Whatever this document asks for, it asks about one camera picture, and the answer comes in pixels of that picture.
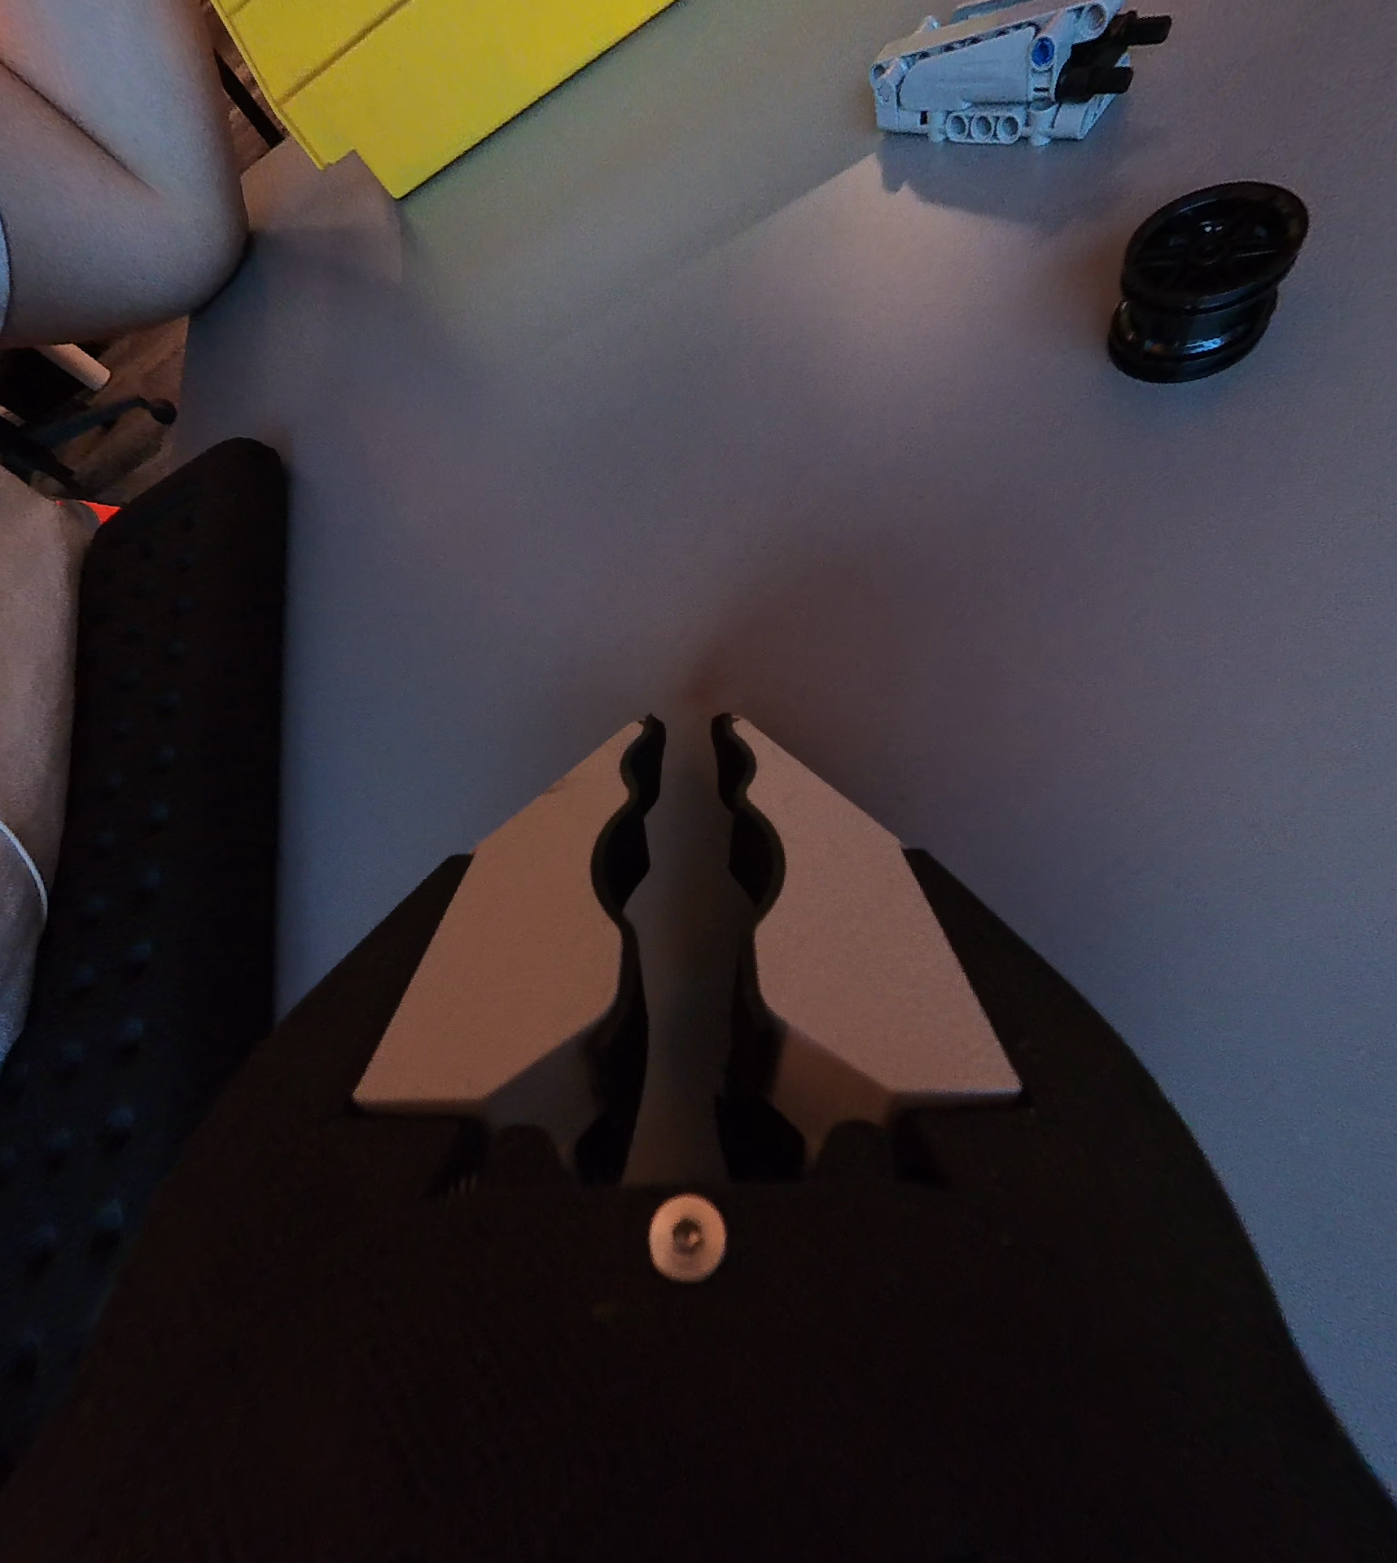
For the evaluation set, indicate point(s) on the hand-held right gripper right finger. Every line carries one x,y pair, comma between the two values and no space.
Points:
893,975

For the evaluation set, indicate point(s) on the white chair post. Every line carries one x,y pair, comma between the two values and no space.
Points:
76,365

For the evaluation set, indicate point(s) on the black office chair base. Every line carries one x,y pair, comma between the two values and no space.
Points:
99,419

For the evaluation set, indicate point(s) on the yellow plastic bin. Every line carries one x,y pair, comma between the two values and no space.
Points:
428,73

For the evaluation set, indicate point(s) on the grey toy brick assembly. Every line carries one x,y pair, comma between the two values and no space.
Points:
967,73

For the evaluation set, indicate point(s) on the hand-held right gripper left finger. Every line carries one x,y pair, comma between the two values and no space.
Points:
491,975

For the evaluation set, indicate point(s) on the black toy wheel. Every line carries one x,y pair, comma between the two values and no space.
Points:
1211,243

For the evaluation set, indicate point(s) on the bright orange object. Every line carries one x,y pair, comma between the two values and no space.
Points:
93,511

